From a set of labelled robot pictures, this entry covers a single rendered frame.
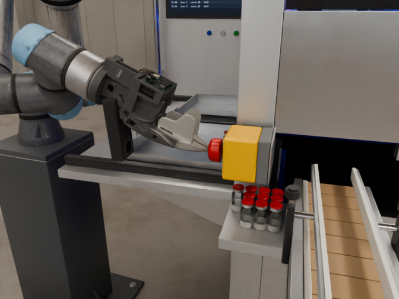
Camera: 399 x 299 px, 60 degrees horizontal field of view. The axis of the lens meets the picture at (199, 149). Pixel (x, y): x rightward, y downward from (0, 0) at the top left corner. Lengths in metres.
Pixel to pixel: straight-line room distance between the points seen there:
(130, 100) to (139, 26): 3.88
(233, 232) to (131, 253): 1.43
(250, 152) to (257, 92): 0.11
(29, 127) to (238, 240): 0.89
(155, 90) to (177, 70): 1.16
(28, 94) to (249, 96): 0.40
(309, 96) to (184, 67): 1.15
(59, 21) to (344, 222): 0.86
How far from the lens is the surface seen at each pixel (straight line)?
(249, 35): 0.58
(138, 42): 4.46
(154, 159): 0.76
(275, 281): 0.78
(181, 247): 1.98
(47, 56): 0.62
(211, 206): 0.81
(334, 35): 0.58
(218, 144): 0.56
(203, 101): 1.32
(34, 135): 1.26
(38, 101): 0.71
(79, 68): 0.60
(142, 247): 1.99
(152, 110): 0.56
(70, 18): 1.06
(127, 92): 0.58
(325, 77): 0.59
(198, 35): 1.65
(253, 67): 0.59
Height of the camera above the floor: 1.21
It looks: 22 degrees down
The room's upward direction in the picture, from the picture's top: straight up
